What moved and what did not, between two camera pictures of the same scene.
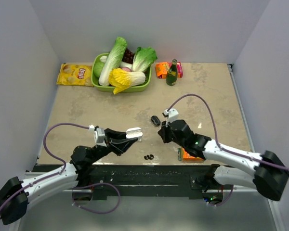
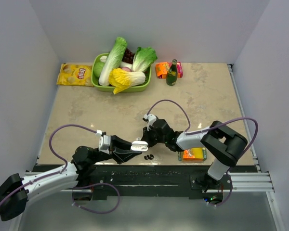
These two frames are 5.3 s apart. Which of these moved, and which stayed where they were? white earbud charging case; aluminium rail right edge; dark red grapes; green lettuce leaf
Moved: white earbud charging case
Stayed: dark red grapes; aluminium rail right edge; green lettuce leaf
